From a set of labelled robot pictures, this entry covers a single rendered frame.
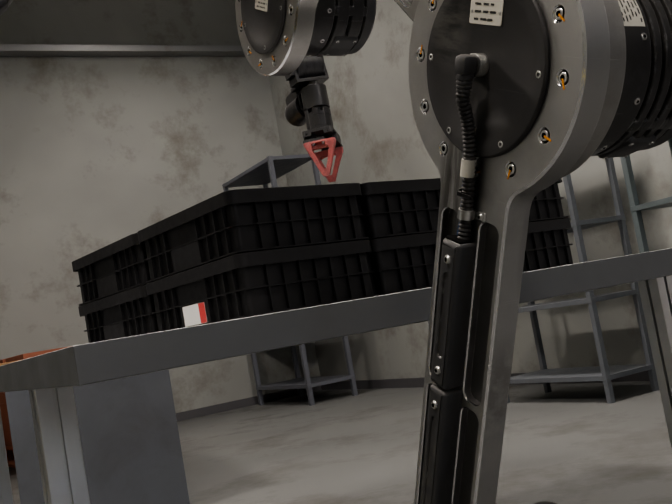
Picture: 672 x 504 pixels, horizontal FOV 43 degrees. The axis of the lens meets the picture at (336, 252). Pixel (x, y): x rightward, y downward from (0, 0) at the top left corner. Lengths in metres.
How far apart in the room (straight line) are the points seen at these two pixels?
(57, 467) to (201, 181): 7.43
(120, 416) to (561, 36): 3.20
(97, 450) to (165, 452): 0.28
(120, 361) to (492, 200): 0.40
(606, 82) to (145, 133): 8.11
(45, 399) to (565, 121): 1.00
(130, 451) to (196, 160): 5.42
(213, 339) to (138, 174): 7.70
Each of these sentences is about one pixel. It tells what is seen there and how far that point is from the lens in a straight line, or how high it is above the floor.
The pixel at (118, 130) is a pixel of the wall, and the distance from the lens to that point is 8.68.
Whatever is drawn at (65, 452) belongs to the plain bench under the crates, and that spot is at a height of 0.55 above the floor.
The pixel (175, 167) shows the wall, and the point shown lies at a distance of 8.74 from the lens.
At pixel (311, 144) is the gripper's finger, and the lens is 1.81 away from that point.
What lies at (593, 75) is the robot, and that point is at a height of 0.83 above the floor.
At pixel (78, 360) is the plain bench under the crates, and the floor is 0.68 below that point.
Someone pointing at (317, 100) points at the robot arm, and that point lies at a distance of 1.86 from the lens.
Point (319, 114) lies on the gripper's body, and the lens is 1.85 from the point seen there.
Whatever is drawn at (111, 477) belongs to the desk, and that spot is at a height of 0.21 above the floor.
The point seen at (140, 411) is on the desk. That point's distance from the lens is 3.76.
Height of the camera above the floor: 0.68
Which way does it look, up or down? 4 degrees up
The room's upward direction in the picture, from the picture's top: 10 degrees counter-clockwise
